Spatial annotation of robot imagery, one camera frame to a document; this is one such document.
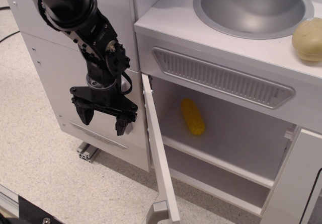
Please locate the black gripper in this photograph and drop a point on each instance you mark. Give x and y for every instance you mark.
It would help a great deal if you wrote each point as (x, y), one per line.
(111, 102)

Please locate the white cabinet door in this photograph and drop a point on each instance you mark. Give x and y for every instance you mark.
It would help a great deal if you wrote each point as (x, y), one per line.
(295, 193)
(159, 158)

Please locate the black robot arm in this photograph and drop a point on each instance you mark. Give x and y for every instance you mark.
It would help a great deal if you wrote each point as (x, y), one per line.
(86, 26)

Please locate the white toy kitchen cabinet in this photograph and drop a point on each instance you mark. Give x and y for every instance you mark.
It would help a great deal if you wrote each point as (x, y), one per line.
(239, 155)

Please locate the yellow toy corn cob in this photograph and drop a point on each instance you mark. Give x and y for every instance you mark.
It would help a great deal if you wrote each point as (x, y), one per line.
(192, 117)

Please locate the grey vent grille panel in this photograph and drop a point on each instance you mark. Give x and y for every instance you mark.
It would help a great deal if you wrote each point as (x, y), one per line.
(223, 79)

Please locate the silver sink bowl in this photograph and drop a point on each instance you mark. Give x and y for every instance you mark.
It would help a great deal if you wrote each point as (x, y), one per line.
(254, 19)

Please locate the beige toy potato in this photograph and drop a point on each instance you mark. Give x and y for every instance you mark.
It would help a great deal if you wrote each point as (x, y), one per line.
(306, 40)

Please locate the aluminium extrusion rail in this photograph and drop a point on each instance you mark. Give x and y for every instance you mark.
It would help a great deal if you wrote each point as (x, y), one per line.
(87, 152)

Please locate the grey cabinet door handle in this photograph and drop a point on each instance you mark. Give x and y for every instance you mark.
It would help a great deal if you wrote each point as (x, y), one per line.
(157, 212)

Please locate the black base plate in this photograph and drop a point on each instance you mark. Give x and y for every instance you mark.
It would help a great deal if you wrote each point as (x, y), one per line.
(26, 211)

